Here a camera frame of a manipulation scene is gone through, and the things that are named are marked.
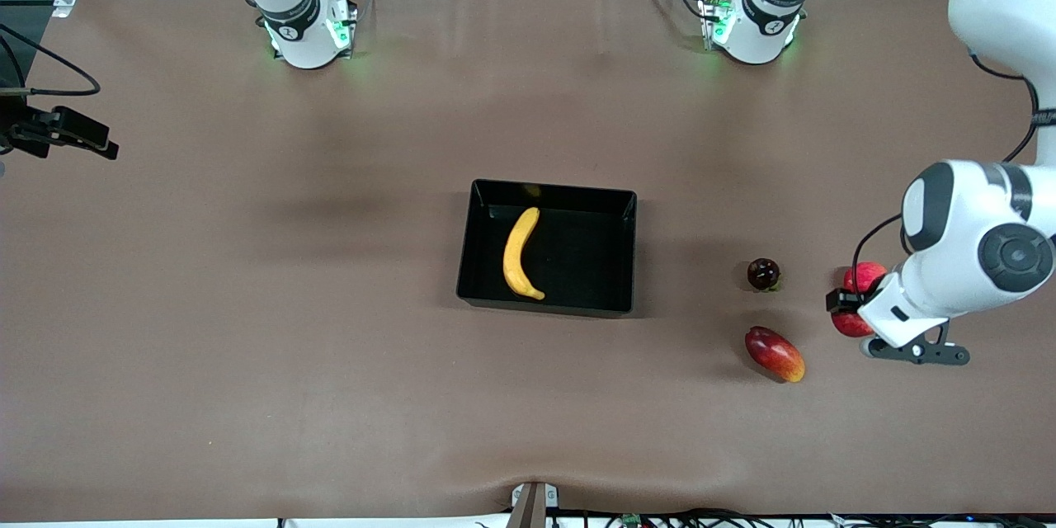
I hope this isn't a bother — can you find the yellow banana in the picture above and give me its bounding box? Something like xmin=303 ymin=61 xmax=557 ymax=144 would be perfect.
xmin=503 ymin=207 xmax=546 ymax=301

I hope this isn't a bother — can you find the red orange mango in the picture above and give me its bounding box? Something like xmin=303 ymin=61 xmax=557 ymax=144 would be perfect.
xmin=744 ymin=326 xmax=806 ymax=384

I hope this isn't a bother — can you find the plain red apple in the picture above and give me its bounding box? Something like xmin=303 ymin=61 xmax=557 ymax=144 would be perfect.
xmin=843 ymin=262 xmax=890 ymax=295

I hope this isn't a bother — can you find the small red yellow apple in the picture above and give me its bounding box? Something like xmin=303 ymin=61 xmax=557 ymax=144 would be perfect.
xmin=832 ymin=309 xmax=875 ymax=338

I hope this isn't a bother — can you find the brown table mat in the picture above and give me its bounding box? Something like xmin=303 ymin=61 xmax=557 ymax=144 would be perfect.
xmin=0 ymin=0 xmax=1056 ymax=522

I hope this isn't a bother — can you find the black rectangular tray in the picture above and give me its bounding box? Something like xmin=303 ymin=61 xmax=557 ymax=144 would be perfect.
xmin=455 ymin=178 xmax=639 ymax=319

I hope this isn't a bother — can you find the dark purple mangosteen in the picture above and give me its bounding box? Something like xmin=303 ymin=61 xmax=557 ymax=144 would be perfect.
xmin=747 ymin=257 xmax=782 ymax=293

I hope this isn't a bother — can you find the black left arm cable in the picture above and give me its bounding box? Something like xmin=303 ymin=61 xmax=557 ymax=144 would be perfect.
xmin=850 ymin=0 xmax=1042 ymax=291

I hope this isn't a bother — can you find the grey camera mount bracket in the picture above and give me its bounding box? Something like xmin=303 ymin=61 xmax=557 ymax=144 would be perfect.
xmin=506 ymin=481 xmax=560 ymax=528

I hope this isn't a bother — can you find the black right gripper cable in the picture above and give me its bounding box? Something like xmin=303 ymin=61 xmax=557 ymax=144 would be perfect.
xmin=0 ymin=23 xmax=101 ymax=97

